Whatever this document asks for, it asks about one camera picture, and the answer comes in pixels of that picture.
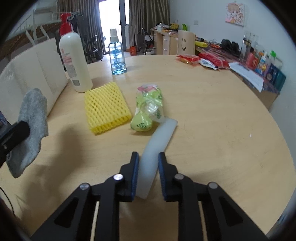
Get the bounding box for white snack packet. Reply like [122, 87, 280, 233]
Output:
[199, 58, 218, 70]

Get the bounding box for brown curtain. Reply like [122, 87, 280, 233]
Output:
[57, 0, 105, 54]
[128, 0, 170, 47]

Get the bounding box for right brown curtain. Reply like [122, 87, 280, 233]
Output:
[128, 0, 170, 47]

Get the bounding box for blue spray bottle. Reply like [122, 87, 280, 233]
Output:
[108, 29, 127, 75]

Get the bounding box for anime girl poster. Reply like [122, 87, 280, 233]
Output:
[225, 2, 245, 27]

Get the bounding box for white styrofoam box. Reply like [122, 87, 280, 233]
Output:
[0, 39, 68, 124]

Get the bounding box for white foam strip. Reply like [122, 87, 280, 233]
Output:
[135, 118, 178, 199]

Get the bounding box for red bottle on desk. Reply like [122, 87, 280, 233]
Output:
[246, 53, 256, 69]

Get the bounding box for black headphones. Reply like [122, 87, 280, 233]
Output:
[221, 39, 240, 55]

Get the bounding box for red snack packet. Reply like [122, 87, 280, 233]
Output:
[176, 54, 201, 65]

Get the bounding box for black folding chair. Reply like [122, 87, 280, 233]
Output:
[84, 35, 102, 63]

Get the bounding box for green tissue packet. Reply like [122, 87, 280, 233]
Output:
[130, 84, 165, 132]

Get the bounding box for green spray bottle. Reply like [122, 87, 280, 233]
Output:
[182, 24, 188, 31]

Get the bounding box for grey sock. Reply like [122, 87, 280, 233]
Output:
[6, 88, 48, 178]

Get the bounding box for orange bag on floor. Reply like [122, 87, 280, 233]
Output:
[129, 46, 137, 56]

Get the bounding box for white lotion pump bottle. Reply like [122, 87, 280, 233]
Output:
[59, 13, 93, 93]

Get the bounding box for red snack bag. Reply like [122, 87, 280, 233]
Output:
[198, 53, 229, 69]

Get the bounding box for wooden smiley chair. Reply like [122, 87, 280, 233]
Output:
[178, 30, 195, 55]

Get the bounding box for yellow foam fruit net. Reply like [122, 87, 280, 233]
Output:
[84, 82, 132, 135]

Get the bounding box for left brown curtain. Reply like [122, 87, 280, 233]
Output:
[57, 0, 105, 54]

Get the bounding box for glass balcony door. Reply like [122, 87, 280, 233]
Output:
[98, 0, 130, 52]

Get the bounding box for wooden desk with drawers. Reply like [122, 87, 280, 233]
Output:
[151, 28, 178, 55]

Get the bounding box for steel thermos flask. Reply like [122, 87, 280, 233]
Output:
[240, 35, 251, 62]

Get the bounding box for printed paper sheet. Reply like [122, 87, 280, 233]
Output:
[229, 62, 264, 92]

